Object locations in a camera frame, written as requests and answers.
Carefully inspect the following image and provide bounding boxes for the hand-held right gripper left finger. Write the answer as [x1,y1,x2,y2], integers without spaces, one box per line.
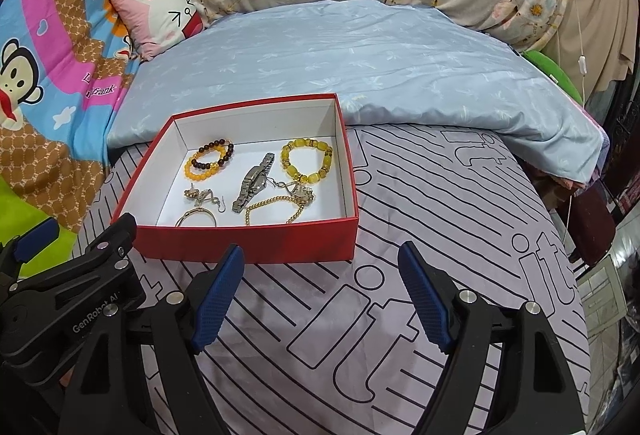
[57,243,246,435]

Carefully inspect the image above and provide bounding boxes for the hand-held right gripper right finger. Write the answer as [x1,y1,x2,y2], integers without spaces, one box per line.
[398,241,586,435]

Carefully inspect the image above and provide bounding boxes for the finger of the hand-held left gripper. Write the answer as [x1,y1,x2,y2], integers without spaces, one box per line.
[10,213,138,304]
[0,217,59,287]

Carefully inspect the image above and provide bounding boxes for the red cardboard box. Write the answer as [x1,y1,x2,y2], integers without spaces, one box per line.
[111,93,360,264]

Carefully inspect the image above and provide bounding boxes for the silver bangle ring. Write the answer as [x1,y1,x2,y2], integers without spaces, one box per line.
[176,208,219,229]

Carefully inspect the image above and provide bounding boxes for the gold bead chain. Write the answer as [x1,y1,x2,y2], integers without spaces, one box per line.
[244,195,306,227]

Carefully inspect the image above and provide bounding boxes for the silver wrist watch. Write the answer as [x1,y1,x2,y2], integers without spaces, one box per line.
[231,153,276,215]

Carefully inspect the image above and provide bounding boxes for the dark brown bead bracelet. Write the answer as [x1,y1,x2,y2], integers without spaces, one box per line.
[192,141,235,170]

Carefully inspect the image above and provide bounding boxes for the monkey printed blanket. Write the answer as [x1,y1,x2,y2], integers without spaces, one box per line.
[0,0,147,267]

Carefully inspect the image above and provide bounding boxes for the maroon cloth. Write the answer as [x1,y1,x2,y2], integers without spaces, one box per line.
[569,196,617,267]

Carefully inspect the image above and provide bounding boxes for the light blue quilt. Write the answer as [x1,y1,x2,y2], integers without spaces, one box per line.
[107,0,604,192]

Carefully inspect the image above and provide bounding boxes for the pink rabbit pillow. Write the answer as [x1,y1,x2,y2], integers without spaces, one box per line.
[109,0,209,62]

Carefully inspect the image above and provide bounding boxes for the hanging dark clothes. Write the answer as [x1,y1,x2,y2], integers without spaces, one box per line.
[585,65,640,226]

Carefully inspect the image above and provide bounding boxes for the green plush object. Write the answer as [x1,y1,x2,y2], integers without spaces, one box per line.
[522,49,584,106]

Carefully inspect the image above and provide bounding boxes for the orange bead bracelet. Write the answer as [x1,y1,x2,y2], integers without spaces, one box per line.
[184,155,224,182]

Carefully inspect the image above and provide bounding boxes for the yellow bead bracelet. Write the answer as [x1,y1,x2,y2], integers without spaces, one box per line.
[280,138,334,184]

